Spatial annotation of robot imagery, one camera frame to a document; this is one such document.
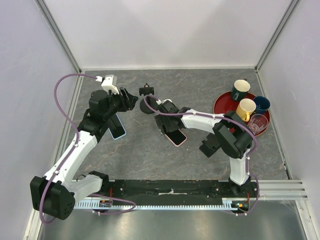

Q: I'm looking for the dark blue cup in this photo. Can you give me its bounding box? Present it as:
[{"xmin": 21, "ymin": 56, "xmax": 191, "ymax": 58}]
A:
[{"xmin": 253, "ymin": 96, "xmax": 271, "ymax": 115}]

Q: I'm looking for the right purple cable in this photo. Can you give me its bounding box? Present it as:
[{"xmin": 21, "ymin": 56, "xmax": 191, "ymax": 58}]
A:
[{"xmin": 143, "ymin": 94, "xmax": 261, "ymax": 216}]

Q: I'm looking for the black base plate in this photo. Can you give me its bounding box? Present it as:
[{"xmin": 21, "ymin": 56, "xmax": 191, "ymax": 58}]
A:
[{"xmin": 101, "ymin": 179, "xmax": 258, "ymax": 199}]

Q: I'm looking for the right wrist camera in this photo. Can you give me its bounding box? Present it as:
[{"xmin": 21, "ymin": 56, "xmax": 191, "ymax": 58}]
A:
[{"xmin": 156, "ymin": 99, "xmax": 175, "ymax": 108}]

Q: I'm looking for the dark green mug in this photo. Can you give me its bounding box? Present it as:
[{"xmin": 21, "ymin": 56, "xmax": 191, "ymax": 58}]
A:
[{"xmin": 230, "ymin": 79, "xmax": 251, "ymax": 102}]

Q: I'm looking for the blue phone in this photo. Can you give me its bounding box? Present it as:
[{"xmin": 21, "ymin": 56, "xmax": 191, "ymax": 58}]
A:
[{"xmin": 107, "ymin": 114, "xmax": 127, "ymax": 140}]

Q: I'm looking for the clear glass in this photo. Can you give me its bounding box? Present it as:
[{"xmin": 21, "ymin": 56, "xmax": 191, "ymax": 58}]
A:
[{"xmin": 247, "ymin": 114, "xmax": 269, "ymax": 136}]

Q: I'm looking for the pink phone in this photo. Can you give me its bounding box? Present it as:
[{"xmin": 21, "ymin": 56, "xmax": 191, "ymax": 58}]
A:
[{"xmin": 165, "ymin": 129, "xmax": 187, "ymax": 147}]

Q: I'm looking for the black folding phone stand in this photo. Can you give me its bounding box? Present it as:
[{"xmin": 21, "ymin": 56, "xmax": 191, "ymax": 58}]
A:
[{"xmin": 199, "ymin": 133, "xmax": 221, "ymax": 158}]

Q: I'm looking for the black round phone stand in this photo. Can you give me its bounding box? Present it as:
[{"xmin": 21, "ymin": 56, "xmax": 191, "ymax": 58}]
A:
[{"xmin": 139, "ymin": 83, "xmax": 159, "ymax": 114}]

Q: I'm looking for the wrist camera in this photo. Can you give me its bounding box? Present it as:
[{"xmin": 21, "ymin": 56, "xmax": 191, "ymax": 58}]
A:
[
  {"xmin": 156, "ymin": 99, "xmax": 175, "ymax": 108},
  {"xmin": 95, "ymin": 74, "xmax": 120, "ymax": 95}
]

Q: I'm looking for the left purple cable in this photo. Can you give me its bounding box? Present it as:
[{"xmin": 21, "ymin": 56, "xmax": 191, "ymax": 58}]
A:
[{"xmin": 40, "ymin": 73, "xmax": 104, "ymax": 224}]

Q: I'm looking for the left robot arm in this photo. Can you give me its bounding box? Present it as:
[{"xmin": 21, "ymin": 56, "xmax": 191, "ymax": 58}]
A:
[{"xmin": 30, "ymin": 87, "xmax": 138, "ymax": 220}]

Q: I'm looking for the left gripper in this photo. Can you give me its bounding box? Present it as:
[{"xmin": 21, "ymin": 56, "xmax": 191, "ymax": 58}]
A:
[{"xmin": 103, "ymin": 87, "xmax": 139, "ymax": 121}]

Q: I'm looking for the grey cable duct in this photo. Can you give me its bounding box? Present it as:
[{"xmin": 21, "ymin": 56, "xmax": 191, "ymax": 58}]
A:
[{"xmin": 74, "ymin": 197, "xmax": 249, "ymax": 211}]

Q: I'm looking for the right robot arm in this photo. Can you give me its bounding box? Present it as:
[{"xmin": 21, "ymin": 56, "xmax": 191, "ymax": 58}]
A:
[{"xmin": 155, "ymin": 104, "xmax": 258, "ymax": 197}]

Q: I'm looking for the purple cable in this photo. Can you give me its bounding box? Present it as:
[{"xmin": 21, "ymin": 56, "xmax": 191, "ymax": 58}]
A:
[
  {"xmin": 40, "ymin": 73, "xmax": 104, "ymax": 224},
  {"xmin": 143, "ymin": 94, "xmax": 261, "ymax": 216}
]

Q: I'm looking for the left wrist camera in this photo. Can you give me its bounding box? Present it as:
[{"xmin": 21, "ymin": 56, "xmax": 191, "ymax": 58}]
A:
[{"xmin": 95, "ymin": 74, "xmax": 120, "ymax": 95}]

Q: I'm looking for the yellow mug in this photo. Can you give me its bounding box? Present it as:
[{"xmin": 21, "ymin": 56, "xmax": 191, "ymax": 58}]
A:
[{"xmin": 236, "ymin": 98, "xmax": 256, "ymax": 122}]

